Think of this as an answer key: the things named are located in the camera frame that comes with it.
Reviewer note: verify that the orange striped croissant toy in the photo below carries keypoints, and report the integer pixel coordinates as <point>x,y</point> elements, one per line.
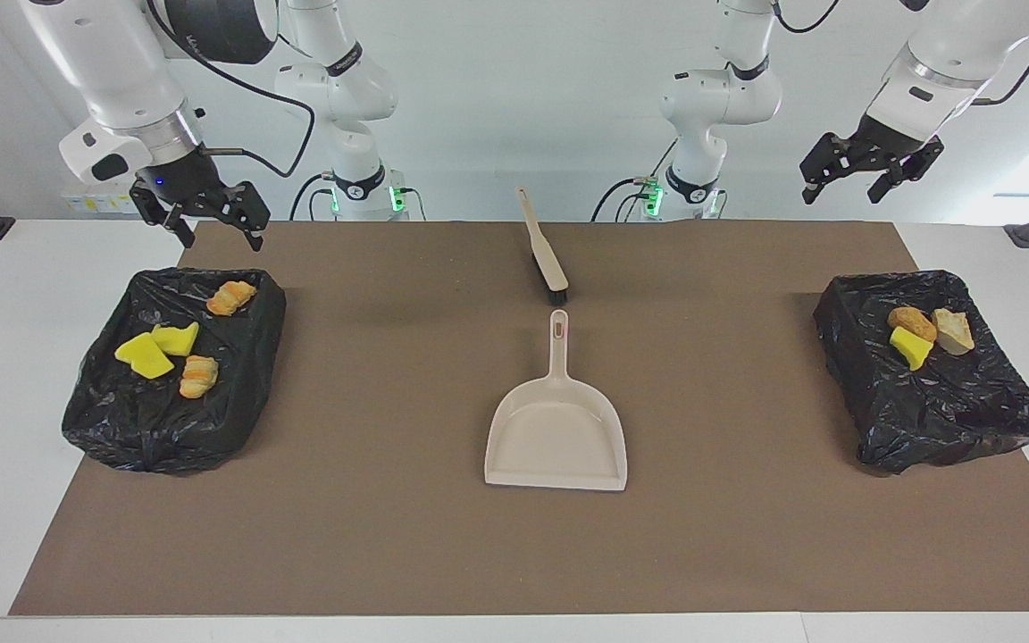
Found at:
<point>231,297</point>

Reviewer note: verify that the beige plastic dustpan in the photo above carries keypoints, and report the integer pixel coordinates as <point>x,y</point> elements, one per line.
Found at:
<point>555,438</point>

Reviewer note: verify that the bin with black bag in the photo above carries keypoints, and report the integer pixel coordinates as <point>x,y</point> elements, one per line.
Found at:
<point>148,429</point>
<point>943,411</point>

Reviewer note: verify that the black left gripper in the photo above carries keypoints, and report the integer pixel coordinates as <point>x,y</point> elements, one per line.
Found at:
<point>876,147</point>

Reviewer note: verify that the notched yellow sponge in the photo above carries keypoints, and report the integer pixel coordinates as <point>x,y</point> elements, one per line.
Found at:
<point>179,339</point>

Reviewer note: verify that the white wall socket box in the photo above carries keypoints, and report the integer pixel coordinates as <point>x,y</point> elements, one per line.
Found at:
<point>86,204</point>

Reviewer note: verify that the beige hand brush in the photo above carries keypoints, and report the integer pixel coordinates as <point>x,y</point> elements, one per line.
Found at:
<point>548,263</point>

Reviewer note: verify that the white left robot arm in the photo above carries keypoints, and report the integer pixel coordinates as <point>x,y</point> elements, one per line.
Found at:
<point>720,98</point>

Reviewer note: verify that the brown table mat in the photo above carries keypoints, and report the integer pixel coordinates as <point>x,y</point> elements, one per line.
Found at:
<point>443,554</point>

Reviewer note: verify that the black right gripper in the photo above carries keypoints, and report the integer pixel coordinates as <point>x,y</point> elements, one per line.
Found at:
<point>184,183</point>

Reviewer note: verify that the pale striped croissant toy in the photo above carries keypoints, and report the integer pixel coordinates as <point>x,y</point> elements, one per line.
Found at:
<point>198,375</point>

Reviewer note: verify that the yellow sponge wedge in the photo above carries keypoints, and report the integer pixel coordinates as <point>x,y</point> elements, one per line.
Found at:
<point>146,357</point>

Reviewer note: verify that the brown peanut-shaped bread toy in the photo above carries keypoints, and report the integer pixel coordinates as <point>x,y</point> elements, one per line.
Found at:
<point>912,321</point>

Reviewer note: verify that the curved yellow sponge piece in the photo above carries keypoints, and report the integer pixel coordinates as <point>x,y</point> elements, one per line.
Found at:
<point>910,348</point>

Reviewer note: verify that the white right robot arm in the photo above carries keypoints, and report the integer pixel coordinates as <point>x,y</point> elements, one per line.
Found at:
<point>112,62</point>

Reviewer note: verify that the pale bread chunk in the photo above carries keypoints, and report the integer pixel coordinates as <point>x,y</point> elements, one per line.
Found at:
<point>954,332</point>

